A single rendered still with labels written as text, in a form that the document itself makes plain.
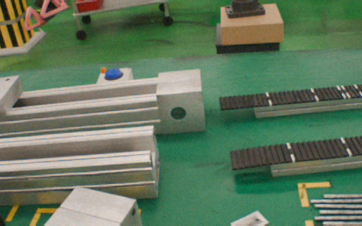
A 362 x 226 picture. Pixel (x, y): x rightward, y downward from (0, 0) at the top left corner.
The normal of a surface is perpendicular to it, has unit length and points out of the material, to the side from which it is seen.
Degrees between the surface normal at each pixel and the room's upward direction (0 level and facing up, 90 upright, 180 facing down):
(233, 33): 90
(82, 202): 0
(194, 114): 90
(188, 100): 90
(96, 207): 0
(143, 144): 90
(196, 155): 0
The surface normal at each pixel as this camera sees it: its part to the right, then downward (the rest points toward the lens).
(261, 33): -0.09, 0.53
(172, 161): -0.11, -0.84
